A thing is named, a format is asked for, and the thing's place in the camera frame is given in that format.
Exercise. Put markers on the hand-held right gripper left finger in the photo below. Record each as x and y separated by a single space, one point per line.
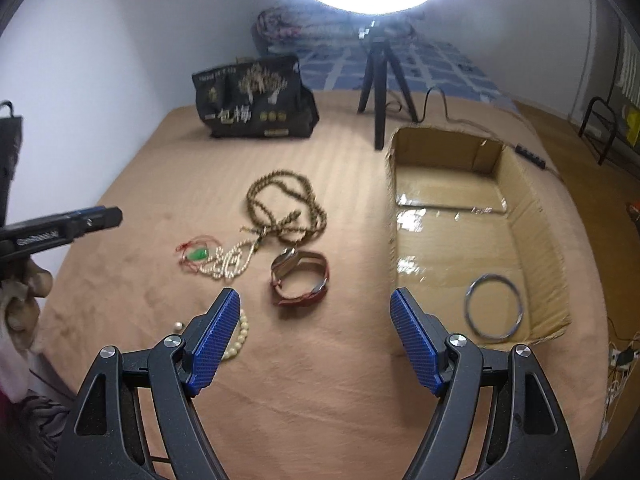
215 340

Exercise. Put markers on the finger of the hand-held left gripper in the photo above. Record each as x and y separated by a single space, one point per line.
85 221

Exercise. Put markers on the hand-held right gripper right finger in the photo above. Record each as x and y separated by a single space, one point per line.
415 345

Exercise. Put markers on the pearl earring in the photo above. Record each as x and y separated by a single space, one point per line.
177 326

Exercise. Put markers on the cardboard box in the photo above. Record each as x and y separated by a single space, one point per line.
450 240

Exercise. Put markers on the person's left hand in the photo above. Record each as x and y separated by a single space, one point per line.
35 282

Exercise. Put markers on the silver bangle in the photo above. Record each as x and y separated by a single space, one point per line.
467 305

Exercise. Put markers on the zebra patterned cloth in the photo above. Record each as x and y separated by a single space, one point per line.
40 420

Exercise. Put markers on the black printed bag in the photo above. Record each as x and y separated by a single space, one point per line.
250 105

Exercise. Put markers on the white power strip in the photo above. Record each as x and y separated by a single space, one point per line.
624 360

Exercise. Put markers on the black tripod stand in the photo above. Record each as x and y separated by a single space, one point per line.
378 100

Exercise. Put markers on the blue patterned blanket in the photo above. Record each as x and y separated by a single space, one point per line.
440 70

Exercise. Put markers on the folded floral quilt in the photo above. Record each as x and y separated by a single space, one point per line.
290 25

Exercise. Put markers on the black metal clothes rack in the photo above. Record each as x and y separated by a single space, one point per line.
590 115

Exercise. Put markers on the striped towel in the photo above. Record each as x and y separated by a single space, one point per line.
631 60

